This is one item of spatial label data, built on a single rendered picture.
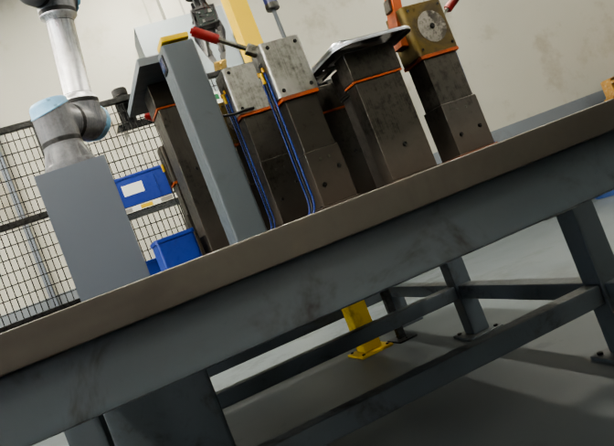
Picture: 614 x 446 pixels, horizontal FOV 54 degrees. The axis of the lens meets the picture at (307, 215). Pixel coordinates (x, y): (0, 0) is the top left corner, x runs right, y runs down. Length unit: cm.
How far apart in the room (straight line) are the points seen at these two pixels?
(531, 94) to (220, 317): 559
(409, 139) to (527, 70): 497
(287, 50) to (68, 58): 100
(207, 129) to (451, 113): 53
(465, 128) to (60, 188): 111
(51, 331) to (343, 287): 32
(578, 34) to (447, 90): 535
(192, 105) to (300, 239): 64
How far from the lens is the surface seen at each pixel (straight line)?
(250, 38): 314
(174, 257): 147
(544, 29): 647
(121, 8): 526
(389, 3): 143
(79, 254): 181
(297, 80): 123
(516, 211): 85
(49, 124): 192
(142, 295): 66
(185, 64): 130
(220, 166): 124
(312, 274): 72
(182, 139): 151
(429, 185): 74
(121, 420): 178
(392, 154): 124
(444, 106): 136
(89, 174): 184
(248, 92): 148
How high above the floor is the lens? 69
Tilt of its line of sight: 1 degrees up
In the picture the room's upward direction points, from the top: 21 degrees counter-clockwise
